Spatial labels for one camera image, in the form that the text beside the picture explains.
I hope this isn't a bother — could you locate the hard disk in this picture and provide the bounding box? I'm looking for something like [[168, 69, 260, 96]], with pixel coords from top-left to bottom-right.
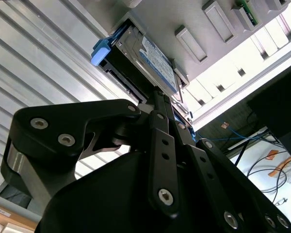
[[90, 23, 197, 143]]

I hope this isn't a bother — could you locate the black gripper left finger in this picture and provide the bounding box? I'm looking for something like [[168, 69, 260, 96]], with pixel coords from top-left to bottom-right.
[[0, 90, 182, 219]]

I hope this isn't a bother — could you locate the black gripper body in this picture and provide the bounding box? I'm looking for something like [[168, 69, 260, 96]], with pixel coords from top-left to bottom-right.
[[35, 150, 219, 233]]

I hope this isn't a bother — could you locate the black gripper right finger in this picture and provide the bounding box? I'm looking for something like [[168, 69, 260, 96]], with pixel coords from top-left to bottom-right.
[[165, 96, 291, 233]]

